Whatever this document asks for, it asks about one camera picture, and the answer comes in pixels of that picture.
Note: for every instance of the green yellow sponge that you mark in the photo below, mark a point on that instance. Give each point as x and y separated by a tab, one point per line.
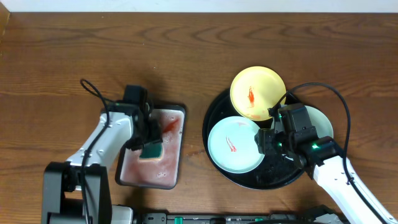
152	152

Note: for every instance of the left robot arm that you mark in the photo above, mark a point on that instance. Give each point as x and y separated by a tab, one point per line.
77	190

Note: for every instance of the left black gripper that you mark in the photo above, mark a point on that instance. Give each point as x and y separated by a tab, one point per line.
148	137

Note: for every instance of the light blue plate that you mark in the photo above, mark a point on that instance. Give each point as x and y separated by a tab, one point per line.
320	122
232	146

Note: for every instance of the light blue plate front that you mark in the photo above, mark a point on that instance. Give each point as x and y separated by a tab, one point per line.
232	146

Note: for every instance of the round black tray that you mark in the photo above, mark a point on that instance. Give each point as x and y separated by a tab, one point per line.
272	173

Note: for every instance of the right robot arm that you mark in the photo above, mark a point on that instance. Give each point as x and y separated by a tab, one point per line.
325	163

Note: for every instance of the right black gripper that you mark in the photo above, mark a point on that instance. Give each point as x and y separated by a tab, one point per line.
264	141

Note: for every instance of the yellow plate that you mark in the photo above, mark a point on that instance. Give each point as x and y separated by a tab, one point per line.
254	90

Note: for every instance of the rectangular black soapy tray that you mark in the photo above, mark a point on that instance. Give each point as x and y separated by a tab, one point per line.
161	173

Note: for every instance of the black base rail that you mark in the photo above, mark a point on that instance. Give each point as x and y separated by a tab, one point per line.
163	218

